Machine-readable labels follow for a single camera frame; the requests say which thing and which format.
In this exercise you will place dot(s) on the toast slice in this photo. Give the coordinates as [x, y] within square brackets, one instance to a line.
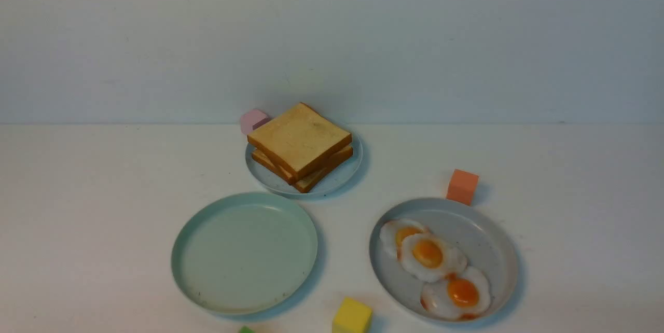
[299, 140]
[345, 154]
[305, 184]

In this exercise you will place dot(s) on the fried egg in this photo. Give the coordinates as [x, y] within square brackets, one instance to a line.
[429, 259]
[459, 297]
[393, 233]

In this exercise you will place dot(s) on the small light blue plate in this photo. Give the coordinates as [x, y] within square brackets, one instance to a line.
[335, 180]

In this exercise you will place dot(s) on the pink cube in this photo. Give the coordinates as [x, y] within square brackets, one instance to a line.
[252, 120]

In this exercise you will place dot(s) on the orange cube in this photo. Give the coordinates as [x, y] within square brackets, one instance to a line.
[462, 187]

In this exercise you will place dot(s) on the green empty plate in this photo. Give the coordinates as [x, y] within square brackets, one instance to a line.
[244, 254]

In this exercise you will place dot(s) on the yellow cube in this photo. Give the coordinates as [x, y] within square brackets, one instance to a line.
[352, 316]

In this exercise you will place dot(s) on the grey egg plate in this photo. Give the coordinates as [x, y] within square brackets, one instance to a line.
[486, 245]

